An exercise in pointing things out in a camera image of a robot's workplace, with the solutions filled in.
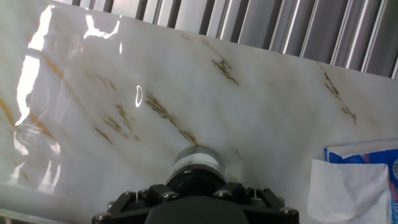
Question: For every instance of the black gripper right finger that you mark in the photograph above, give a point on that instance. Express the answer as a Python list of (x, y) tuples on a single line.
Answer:
[(273, 214)]

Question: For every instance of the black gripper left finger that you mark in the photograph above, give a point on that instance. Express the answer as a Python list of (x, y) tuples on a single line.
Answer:
[(118, 214)]

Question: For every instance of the black jar lid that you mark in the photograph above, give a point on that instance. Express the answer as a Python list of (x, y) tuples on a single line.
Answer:
[(196, 182)]

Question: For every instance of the blue tissue pack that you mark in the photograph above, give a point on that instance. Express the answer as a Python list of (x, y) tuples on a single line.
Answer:
[(348, 193)]

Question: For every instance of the white marble board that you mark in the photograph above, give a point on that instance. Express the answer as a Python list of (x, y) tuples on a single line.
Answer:
[(217, 109)]

